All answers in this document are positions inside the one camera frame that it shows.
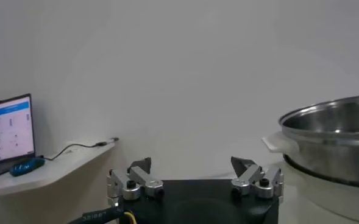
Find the black cable with adapter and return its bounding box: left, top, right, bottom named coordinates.
left=43, top=137, right=119, bottom=161

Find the stainless steel steamer basket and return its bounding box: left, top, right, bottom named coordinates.
left=261, top=94, right=359, bottom=189

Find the white side desk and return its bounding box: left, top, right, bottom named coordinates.
left=0, top=140, right=116, bottom=224

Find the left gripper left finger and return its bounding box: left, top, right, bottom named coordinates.
left=107, top=156, right=165, bottom=208

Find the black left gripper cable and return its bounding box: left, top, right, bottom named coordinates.
left=66, top=206, right=137, bottom=224

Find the white electric cooker base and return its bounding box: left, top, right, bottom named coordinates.
left=270, top=161, right=359, bottom=224

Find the blue computer mouse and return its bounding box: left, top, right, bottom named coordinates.
left=9, top=157, right=46, bottom=177

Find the black laptop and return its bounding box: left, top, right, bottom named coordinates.
left=0, top=93, right=36, bottom=182

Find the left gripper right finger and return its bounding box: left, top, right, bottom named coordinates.
left=230, top=156, right=285, bottom=200

